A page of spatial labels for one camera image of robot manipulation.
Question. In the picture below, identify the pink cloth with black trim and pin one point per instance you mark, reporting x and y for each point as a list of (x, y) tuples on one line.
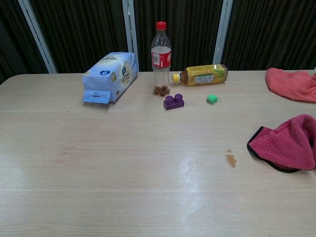
[(284, 145)]

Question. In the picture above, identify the clear cola bottle red cap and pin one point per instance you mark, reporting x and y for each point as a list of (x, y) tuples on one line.
[(161, 59)]

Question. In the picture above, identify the yellow tea bottle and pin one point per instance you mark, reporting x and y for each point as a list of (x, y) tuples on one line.
[(203, 75)]

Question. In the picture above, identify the grey metal frame post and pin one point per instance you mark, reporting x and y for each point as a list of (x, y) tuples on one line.
[(223, 29), (130, 27), (38, 34)]

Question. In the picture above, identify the orange cloth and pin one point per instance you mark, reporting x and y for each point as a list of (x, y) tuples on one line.
[(291, 84)]

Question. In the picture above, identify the dark brown liquid spill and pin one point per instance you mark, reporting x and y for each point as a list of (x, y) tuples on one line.
[(230, 159)]

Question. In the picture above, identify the small green toy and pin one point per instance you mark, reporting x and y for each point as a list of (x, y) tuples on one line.
[(212, 98)]

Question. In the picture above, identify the purple toy building block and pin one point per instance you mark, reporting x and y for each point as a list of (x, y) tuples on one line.
[(172, 102)]

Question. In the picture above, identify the black curtain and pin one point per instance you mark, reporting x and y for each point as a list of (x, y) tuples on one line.
[(81, 34)]

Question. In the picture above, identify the blue white snack bag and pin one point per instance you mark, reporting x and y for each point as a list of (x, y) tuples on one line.
[(111, 76)]

